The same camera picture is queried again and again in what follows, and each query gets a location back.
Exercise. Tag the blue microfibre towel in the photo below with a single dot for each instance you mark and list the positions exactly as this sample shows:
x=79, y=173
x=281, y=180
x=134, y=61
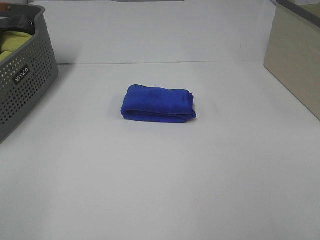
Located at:
x=156, y=104

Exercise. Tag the grey perforated plastic basket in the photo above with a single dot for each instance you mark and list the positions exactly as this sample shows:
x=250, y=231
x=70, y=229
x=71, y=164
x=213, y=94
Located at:
x=27, y=74

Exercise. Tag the beige storage box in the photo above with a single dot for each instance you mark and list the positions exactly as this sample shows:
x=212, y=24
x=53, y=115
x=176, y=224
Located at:
x=293, y=51

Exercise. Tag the dark grey cloth in basket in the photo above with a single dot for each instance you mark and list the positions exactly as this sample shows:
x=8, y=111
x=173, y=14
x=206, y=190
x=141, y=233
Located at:
x=17, y=23

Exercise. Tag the yellow-green towel in basket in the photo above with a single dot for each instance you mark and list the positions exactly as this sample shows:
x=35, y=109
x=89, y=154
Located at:
x=10, y=41

